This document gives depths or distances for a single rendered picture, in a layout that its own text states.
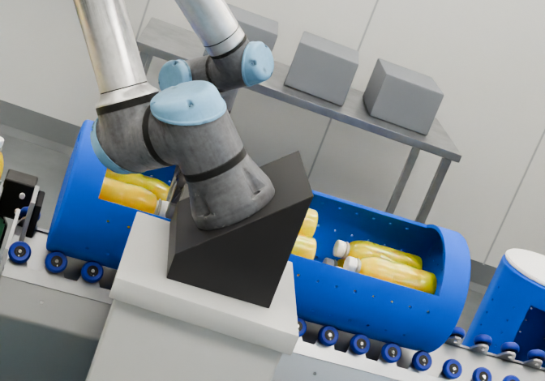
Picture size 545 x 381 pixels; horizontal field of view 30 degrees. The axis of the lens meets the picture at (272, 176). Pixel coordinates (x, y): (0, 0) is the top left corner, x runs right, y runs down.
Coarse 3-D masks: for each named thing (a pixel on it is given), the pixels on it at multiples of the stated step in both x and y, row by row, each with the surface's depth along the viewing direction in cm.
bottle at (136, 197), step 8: (104, 184) 203; (112, 184) 204; (120, 184) 205; (128, 184) 206; (104, 192) 203; (112, 192) 203; (120, 192) 204; (128, 192) 204; (136, 192) 205; (144, 192) 206; (112, 200) 203; (120, 200) 203; (128, 200) 204; (136, 200) 204; (144, 200) 205; (152, 200) 206; (160, 200) 207; (136, 208) 204; (144, 208) 205; (152, 208) 206; (160, 208) 207
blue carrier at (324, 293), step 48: (96, 192) 197; (48, 240) 205; (96, 240) 201; (336, 240) 237; (384, 240) 238; (432, 240) 237; (336, 288) 210; (384, 288) 212; (384, 336) 219; (432, 336) 218
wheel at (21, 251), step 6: (12, 246) 202; (18, 246) 202; (24, 246) 203; (12, 252) 202; (18, 252) 202; (24, 252) 202; (30, 252) 203; (12, 258) 201; (18, 258) 202; (24, 258) 202
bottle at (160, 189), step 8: (112, 176) 213; (120, 176) 214; (128, 176) 215; (136, 176) 216; (144, 176) 217; (136, 184) 215; (144, 184) 215; (152, 184) 216; (160, 184) 217; (152, 192) 215; (160, 192) 216
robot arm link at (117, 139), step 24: (96, 0) 173; (120, 0) 175; (96, 24) 173; (120, 24) 174; (96, 48) 174; (120, 48) 174; (96, 72) 176; (120, 72) 174; (120, 96) 174; (144, 96) 175; (96, 120) 180; (120, 120) 174; (96, 144) 178; (120, 144) 175; (144, 144) 172; (120, 168) 178; (144, 168) 177
